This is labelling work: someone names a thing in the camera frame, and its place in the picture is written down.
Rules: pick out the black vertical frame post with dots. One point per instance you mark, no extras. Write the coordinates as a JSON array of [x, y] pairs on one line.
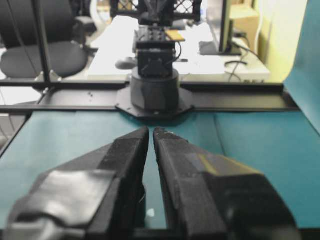
[[43, 37]]

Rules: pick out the black frame rail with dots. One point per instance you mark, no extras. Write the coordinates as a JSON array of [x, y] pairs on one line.
[[225, 100]]

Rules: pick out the blue-green backdrop sheet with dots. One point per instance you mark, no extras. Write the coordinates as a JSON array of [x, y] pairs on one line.
[[307, 62]]

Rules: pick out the brown cardboard box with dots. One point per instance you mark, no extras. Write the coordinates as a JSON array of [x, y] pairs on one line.
[[246, 23]]

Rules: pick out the blue-green table cloth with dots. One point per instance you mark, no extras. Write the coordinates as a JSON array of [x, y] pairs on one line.
[[75, 130]]

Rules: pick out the small yellow-brown pad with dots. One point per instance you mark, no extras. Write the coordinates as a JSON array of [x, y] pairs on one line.
[[175, 36]]

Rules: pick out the white office desk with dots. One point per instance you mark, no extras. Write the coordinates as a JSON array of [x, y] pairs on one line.
[[112, 55]]

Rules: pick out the grey computer mouse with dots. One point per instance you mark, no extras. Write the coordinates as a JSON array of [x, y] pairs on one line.
[[125, 63]]

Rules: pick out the black office chair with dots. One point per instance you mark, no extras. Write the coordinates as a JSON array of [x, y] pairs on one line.
[[67, 57]]

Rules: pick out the black computer monitor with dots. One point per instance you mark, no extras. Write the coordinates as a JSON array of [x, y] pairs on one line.
[[226, 30]]

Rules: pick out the small white paper scrap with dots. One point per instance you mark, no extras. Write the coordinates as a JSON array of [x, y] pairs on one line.
[[150, 212]]

